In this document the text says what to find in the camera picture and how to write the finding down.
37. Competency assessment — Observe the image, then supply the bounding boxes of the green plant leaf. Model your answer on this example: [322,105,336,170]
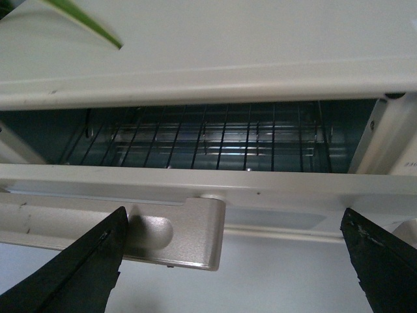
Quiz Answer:
[42,0,123,50]

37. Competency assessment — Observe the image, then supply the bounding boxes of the wire oven rack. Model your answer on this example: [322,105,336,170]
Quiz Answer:
[60,102,332,173]

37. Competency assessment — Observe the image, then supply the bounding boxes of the cream toaster oven body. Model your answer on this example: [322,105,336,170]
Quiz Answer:
[1,1,416,175]

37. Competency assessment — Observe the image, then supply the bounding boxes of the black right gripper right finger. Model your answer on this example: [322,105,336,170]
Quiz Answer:
[340,208,416,312]

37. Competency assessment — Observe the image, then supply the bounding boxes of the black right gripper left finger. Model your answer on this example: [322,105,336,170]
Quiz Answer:
[1,207,128,312]

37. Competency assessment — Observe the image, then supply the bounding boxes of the glass oven door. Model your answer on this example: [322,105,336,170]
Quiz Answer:
[0,162,417,244]

